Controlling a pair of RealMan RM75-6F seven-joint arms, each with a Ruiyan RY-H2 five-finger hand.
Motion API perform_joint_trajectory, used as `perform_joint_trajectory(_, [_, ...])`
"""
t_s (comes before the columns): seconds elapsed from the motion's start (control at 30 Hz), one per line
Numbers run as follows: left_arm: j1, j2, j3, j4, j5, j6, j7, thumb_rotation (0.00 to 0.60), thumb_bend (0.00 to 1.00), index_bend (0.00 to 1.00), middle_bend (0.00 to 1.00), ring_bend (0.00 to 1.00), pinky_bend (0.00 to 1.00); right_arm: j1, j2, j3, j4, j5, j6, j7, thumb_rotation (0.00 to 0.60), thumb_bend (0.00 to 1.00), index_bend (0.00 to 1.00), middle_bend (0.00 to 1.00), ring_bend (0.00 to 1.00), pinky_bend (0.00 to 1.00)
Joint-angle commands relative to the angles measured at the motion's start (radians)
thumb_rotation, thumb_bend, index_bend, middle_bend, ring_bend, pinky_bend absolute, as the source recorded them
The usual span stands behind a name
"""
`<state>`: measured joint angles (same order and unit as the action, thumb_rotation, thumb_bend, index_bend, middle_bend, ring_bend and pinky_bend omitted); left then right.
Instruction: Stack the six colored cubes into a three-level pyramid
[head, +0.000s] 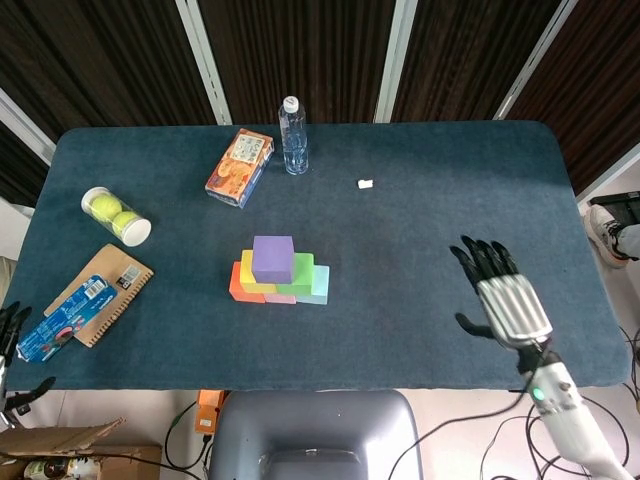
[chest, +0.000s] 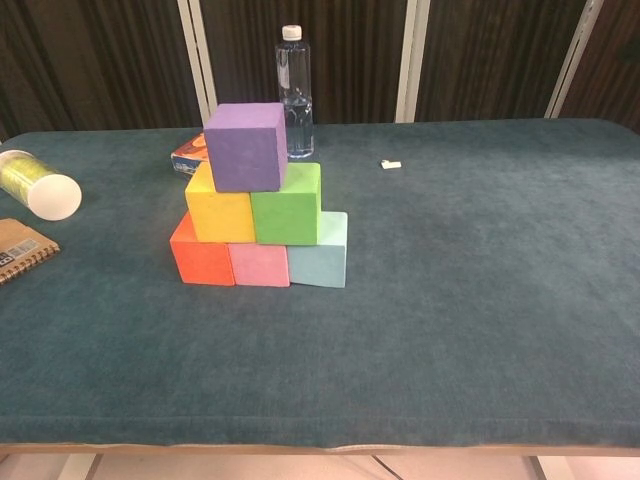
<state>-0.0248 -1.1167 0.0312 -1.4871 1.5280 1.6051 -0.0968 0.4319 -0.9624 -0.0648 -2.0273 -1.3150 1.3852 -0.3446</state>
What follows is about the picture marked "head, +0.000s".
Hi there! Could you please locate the grey chair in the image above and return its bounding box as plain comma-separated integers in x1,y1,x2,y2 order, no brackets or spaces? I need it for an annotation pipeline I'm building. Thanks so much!
209,389,424,480

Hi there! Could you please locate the blue cookie packet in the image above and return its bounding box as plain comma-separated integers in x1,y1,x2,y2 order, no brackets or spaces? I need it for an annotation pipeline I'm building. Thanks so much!
15,273,120,362

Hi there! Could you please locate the teal table cloth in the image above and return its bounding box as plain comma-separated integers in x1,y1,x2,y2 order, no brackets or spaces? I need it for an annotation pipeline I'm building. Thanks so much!
0,119,631,394

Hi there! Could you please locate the black floor cable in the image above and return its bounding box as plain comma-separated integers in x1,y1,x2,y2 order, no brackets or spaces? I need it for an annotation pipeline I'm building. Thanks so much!
163,399,214,472
478,394,631,480

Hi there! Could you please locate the black left hand cable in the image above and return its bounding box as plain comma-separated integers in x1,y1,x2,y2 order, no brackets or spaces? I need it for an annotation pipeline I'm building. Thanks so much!
0,449,206,480

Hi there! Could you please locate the purple foam cube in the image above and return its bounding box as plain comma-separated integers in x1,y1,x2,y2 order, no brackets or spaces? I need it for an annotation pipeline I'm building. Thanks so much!
250,235,296,285

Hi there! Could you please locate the brown spiral notebook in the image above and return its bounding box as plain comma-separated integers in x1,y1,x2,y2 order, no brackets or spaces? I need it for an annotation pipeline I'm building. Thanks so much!
43,243,155,349

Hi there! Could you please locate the clear plastic water bottle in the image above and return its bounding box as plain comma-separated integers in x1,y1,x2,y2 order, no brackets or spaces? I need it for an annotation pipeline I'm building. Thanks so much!
277,95,310,176

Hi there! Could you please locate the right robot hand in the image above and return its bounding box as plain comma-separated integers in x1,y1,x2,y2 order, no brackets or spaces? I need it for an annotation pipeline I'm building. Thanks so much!
449,235,555,351

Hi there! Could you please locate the white partition post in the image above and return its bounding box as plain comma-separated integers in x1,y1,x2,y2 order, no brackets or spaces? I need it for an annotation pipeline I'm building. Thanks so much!
0,87,56,166
574,149,640,204
492,0,581,121
372,0,426,124
174,0,234,126

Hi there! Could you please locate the yellow-green tennis ball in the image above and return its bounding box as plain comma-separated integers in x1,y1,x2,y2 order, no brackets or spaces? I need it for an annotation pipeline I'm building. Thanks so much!
112,210,142,238
89,194,124,224

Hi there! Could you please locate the blue orange biscuit box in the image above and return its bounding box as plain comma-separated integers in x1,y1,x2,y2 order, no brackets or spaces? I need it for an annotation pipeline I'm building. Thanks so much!
204,128,276,210

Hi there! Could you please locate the orange power strip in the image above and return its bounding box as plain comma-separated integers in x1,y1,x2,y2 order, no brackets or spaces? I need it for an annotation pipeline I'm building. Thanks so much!
194,388,226,435

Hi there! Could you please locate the labelled glass bottle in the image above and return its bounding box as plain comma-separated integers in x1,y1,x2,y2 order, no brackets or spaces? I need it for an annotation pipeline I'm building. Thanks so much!
22,453,99,480

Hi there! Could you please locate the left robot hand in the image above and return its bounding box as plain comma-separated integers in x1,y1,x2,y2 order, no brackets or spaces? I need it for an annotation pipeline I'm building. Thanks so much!
0,301,57,411

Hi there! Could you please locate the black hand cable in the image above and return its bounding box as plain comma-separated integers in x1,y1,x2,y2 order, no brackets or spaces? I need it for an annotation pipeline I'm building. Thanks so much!
0,449,206,480
387,339,551,480

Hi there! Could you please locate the brown cardboard box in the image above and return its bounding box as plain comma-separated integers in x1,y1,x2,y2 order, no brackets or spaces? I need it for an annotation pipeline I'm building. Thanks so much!
0,418,164,480

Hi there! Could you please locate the clear tennis ball tube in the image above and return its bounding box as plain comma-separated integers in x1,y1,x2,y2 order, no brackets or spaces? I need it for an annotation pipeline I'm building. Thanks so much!
80,186,153,248

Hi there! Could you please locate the light blue foam cube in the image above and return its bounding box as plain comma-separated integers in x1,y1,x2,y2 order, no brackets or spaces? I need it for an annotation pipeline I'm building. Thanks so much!
294,264,331,306

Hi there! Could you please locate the yellow foam cube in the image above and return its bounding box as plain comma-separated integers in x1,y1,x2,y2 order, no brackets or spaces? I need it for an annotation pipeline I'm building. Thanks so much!
239,248,279,295

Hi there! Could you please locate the green foam cube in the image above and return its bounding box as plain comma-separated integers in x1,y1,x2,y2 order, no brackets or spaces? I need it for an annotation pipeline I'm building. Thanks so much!
275,252,316,296

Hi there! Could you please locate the black rectangular object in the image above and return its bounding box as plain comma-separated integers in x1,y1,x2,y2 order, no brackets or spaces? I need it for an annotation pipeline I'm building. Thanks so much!
588,191,640,226

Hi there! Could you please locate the white orange sneaker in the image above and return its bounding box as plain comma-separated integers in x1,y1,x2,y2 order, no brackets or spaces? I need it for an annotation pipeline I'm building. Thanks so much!
584,203,640,271

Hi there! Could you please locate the black right hand cable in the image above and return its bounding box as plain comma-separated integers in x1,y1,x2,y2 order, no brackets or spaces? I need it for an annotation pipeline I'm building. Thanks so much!
387,339,551,480

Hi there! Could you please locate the orange foam cube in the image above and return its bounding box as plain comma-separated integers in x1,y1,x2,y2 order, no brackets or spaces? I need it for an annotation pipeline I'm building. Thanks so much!
228,260,266,305

